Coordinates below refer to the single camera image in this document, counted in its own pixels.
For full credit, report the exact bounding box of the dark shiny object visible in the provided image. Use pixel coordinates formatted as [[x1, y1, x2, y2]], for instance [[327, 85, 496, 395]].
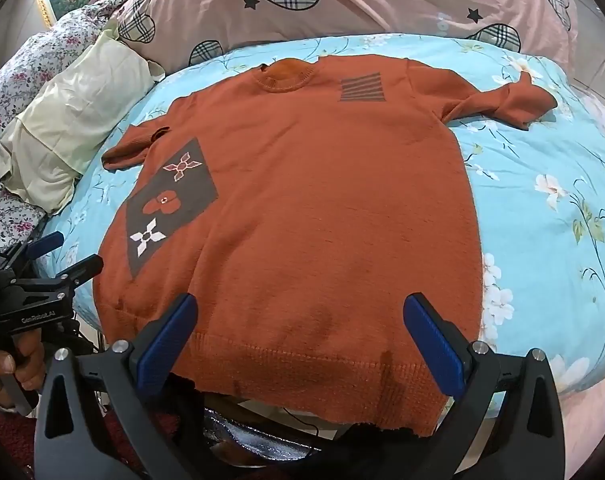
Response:
[[202, 395, 350, 463]]

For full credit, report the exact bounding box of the cream pillow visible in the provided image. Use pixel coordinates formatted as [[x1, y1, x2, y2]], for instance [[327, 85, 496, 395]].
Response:
[[0, 30, 166, 213]]

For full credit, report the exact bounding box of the light blue floral quilt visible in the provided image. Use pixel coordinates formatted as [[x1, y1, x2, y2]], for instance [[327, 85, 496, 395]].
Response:
[[42, 34, 605, 418]]

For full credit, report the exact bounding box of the person's left forearm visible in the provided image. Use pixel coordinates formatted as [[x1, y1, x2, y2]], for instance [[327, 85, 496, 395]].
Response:
[[0, 402, 48, 466]]

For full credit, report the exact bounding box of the pink floral bedsheet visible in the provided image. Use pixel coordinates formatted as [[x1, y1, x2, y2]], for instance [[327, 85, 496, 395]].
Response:
[[0, 0, 138, 251]]

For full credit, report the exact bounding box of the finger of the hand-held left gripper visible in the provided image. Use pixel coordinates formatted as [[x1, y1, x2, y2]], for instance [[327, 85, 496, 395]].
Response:
[[0, 231, 66, 273], [12, 254, 104, 301]]

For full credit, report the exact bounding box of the orange knit sweater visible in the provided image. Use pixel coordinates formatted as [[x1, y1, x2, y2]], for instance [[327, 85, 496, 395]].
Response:
[[92, 55, 558, 438]]

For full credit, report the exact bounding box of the pink quilt with plaid hearts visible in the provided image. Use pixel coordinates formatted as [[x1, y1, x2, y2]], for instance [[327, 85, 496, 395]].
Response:
[[117, 0, 578, 76]]

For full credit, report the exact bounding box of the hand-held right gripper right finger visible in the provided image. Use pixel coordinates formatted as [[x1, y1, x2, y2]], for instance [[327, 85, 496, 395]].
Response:
[[402, 291, 567, 480]]

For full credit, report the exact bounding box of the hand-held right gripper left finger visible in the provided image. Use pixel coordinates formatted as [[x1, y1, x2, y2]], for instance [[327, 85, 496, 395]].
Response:
[[34, 292, 203, 480]]

